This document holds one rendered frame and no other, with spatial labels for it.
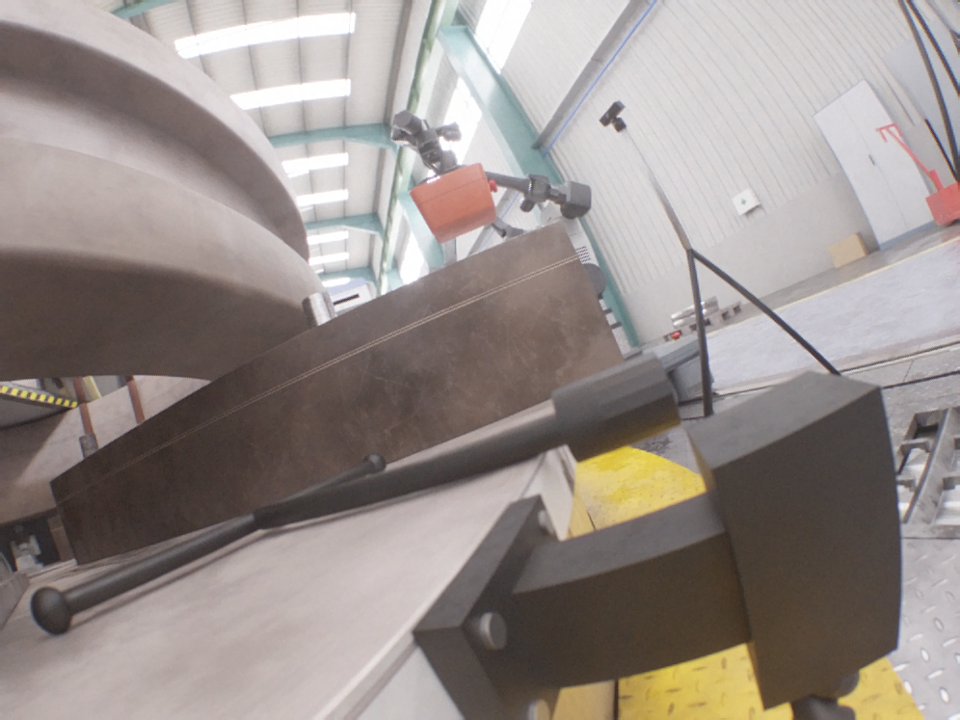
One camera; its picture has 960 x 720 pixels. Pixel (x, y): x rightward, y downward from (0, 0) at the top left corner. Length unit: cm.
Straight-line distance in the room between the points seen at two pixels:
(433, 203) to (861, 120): 581
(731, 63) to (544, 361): 719
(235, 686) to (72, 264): 79
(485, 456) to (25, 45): 137
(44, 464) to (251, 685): 512
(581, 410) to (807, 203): 695
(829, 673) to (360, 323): 100
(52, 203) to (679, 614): 98
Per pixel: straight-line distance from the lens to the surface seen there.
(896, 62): 681
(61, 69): 140
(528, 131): 1197
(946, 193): 510
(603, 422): 32
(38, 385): 500
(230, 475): 124
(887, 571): 20
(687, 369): 183
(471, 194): 106
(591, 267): 190
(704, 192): 820
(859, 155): 632
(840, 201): 699
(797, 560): 17
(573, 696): 39
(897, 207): 624
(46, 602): 46
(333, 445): 106
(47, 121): 129
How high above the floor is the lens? 38
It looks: 4 degrees up
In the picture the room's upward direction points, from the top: 23 degrees counter-clockwise
